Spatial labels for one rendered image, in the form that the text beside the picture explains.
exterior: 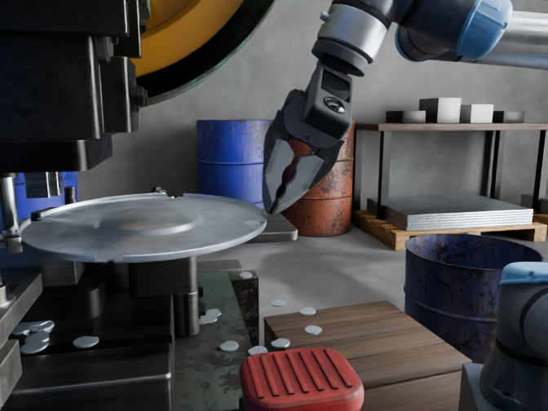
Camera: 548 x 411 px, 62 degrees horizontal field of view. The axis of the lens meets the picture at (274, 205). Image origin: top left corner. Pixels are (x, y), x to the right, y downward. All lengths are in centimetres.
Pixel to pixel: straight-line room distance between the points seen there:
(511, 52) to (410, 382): 73
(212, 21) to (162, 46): 10
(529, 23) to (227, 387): 61
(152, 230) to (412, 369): 77
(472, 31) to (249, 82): 340
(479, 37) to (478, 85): 415
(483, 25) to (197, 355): 49
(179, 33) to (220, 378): 63
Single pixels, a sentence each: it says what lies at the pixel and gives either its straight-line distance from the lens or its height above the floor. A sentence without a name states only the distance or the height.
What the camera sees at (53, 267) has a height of 76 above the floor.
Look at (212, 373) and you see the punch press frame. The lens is 52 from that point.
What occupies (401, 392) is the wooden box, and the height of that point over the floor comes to 31.
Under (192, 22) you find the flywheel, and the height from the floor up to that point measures 108.
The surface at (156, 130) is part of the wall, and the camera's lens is 388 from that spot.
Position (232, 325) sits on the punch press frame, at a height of 64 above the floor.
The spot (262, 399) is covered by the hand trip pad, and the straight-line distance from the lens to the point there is 28.
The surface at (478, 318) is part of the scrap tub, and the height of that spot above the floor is 33.
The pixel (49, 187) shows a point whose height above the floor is 83.
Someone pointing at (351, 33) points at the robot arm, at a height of 100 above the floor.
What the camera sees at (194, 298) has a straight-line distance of 57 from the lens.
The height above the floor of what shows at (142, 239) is 78.
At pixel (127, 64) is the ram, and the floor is 97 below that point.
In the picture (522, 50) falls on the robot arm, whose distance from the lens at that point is 75.
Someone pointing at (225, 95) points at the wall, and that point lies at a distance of 390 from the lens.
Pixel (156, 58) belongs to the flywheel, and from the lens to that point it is 91.
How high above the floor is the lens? 91
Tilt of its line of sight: 11 degrees down
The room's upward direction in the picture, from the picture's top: straight up
